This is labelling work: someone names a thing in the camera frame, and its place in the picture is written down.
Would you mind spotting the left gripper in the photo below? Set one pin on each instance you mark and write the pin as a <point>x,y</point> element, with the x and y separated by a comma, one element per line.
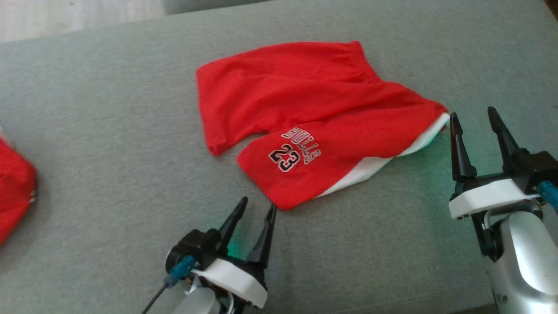
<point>235,279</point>

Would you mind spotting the large grey sofa seat cushion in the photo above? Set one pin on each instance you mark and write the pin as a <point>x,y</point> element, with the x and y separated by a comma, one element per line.
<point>109,109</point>

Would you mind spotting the red garment with white trim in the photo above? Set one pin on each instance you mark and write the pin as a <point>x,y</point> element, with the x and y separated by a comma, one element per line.
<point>13,187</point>

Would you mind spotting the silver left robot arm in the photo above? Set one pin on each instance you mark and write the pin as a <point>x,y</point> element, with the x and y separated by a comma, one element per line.
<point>196,303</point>

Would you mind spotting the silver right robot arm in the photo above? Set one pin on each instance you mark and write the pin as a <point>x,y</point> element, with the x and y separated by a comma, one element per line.
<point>527,261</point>

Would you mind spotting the red Bulls 23 shorts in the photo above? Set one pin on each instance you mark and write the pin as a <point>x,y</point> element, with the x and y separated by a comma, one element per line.
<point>305,87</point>

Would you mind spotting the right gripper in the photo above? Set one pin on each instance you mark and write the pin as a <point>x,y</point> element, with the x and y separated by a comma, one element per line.
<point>488,196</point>

